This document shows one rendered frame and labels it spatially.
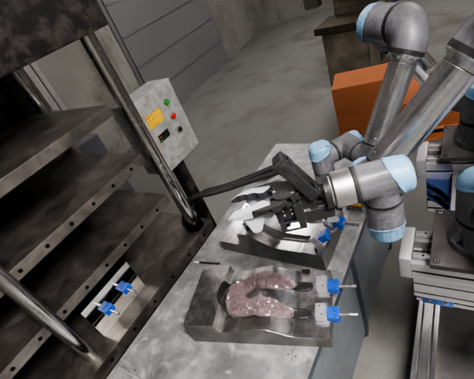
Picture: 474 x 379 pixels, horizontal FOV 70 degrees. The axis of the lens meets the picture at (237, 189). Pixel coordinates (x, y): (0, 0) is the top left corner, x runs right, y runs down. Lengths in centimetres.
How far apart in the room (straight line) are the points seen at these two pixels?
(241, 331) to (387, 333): 110
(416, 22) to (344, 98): 210
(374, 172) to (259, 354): 80
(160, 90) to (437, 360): 177
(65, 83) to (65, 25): 370
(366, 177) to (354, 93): 249
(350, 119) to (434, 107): 248
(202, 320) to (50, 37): 107
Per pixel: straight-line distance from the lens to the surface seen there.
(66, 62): 515
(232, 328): 126
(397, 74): 111
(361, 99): 317
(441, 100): 79
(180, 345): 141
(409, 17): 112
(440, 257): 110
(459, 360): 187
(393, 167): 69
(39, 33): 134
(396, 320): 219
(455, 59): 79
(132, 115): 152
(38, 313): 143
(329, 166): 121
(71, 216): 145
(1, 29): 129
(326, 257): 136
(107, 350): 162
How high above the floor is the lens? 188
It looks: 34 degrees down
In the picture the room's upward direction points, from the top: 23 degrees counter-clockwise
